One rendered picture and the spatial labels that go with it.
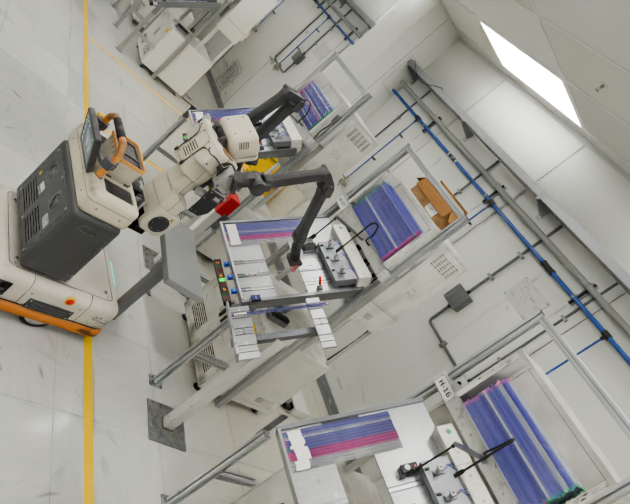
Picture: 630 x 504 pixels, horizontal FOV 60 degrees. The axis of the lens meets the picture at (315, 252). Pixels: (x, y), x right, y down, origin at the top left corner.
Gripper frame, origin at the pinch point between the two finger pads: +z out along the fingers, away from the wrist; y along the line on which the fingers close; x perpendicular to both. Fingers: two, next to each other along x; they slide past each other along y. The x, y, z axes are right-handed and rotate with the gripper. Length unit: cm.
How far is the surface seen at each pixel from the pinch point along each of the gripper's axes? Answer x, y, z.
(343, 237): -36.1, 16.9, -6.6
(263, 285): 19.5, -9.1, 0.6
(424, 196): -97, 35, -20
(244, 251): 24.2, 20.3, 0.7
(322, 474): 20, -121, 0
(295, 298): 4.1, -21.1, 1.2
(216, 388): 52, -53, 26
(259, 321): 19.5, -9.5, 30.3
